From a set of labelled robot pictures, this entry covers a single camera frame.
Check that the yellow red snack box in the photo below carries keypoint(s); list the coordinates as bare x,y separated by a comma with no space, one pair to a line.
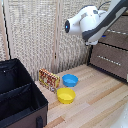
49,80

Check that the white black Franka robot arm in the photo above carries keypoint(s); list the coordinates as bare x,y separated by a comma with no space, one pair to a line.
90,21

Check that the brown closed drawer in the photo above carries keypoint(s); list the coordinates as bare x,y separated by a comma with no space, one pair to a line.
110,68

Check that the blue bowl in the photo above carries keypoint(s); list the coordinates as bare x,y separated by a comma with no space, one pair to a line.
70,80

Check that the yellow bowl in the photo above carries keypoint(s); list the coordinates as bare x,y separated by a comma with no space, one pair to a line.
66,96

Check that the bamboo folding screen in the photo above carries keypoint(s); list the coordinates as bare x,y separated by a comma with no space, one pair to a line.
26,33

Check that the black fabric storage box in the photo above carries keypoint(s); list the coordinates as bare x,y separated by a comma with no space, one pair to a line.
20,100

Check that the dark frame drawer cabinet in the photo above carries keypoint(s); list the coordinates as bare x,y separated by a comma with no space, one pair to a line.
90,60

